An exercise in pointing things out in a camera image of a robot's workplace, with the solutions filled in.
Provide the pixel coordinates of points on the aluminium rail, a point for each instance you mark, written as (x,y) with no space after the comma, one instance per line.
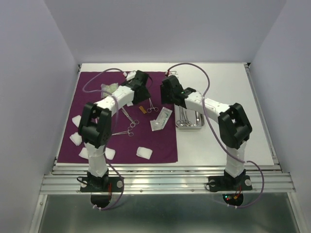
(165,179)
(263,121)

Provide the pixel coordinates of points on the white gauze pad far left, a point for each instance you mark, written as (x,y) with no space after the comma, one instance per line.
(76,139)

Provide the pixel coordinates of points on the clear small packet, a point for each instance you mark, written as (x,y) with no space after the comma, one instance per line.
(156,125)

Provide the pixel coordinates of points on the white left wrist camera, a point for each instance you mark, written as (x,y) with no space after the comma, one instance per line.
(130,75)

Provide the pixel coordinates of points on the stainless steel tray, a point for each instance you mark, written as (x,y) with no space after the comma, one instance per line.
(185,127)

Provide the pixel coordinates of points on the aluminium front rail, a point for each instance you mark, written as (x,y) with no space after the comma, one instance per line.
(165,179)

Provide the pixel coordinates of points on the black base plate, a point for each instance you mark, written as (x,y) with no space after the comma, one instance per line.
(233,187)
(105,192)

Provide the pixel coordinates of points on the green white suture packet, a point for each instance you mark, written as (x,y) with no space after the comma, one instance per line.
(163,117)

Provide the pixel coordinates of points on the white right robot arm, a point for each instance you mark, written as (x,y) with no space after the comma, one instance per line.
(234,130)

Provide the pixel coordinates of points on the white gauze pad middle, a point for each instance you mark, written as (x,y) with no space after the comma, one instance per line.
(110,153)

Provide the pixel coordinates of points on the white gauze pad right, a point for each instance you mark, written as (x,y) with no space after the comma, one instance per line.
(144,153)

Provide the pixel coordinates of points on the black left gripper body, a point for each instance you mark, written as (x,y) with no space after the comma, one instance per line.
(144,95)

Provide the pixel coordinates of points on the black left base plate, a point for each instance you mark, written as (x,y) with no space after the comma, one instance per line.
(105,192)

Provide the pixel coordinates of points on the purple cloth mat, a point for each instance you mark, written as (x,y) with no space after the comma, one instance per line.
(162,143)

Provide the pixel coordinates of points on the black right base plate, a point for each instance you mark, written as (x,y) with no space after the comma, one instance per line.
(233,187)

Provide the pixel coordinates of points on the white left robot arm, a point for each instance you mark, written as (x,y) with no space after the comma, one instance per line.
(95,126)

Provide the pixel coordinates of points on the aluminium right side rail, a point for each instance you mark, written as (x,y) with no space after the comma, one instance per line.
(263,121)

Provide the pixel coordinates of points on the steel surgical scissors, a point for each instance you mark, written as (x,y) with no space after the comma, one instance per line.
(133,122)

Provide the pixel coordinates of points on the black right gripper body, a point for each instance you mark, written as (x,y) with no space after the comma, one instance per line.
(169,98)

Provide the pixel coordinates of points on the white gauze pad upper left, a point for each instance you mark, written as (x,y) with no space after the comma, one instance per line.
(76,120)

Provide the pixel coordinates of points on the white gauze pad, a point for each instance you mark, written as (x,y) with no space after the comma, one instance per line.
(110,153)
(144,153)
(83,153)
(76,120)
(76,139)

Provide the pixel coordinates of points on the curved forceps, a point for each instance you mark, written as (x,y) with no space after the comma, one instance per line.
(189,117)

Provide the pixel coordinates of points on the green gauze bag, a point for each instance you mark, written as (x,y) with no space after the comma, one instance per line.
(107,90)

